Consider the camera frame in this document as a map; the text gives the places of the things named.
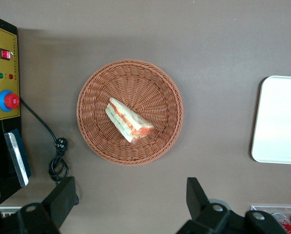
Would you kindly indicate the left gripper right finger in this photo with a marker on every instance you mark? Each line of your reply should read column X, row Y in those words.
column 196, row 200

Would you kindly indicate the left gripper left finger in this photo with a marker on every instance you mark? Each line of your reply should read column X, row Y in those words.
column 62, row 195

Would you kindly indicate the triangle sandwich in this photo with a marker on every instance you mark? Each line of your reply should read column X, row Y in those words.
column 125, row 122

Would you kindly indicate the cream rectangular tray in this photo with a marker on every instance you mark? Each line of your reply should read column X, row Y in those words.
column 279, row 122

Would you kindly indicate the round brown wicker basket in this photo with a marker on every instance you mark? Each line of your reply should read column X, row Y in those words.
column 147, row 83

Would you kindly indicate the clear acrylic bottle rack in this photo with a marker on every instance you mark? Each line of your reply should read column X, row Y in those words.
column 269, row 208

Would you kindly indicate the red cola bottle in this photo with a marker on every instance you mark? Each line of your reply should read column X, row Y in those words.
column 289, row 225

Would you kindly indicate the yellow emergency stop box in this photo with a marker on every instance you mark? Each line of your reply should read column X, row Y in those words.
column 6, row 61

